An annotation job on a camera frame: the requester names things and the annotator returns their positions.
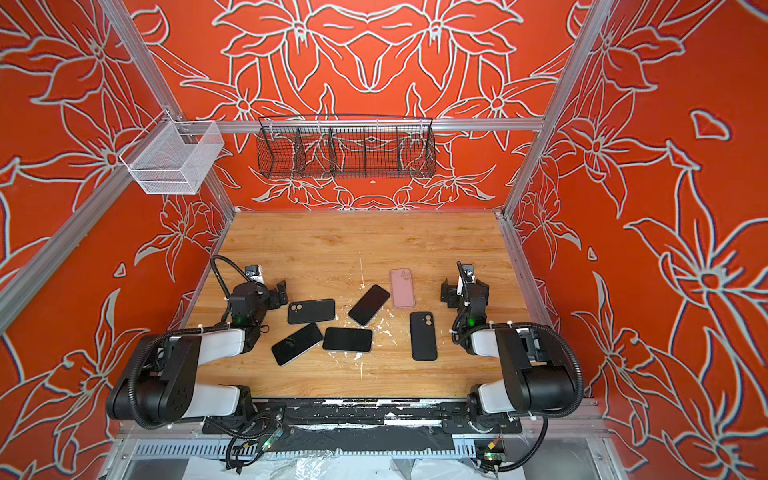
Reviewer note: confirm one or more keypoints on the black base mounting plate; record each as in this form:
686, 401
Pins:
450, 415

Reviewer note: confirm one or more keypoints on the black smartphone tilted front-left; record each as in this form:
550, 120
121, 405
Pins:
296, 344

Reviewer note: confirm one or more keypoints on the pink phone case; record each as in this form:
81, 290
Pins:
402, 288

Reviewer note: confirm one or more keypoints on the black wire basket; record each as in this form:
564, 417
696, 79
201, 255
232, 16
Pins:
347, 153

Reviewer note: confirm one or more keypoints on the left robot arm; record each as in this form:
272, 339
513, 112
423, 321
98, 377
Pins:
159, 385

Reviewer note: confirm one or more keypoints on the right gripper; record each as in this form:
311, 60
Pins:
454, 294

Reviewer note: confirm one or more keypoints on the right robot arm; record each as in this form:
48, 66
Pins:
540, 373

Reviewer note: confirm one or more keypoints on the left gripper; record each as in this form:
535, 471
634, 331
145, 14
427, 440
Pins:
274, 293

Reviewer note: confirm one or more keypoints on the white mesh basket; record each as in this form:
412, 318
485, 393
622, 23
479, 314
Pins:
174, 158

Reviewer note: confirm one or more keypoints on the aluminium frame rail back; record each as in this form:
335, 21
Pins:
440, 125

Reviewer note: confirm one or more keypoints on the black smartphone front centre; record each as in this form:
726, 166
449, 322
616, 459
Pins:
348, 340

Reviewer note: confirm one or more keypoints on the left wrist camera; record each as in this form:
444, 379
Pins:
254, 273

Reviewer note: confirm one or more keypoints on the black smartphone picked up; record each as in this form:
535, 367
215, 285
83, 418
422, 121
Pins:
369, 304

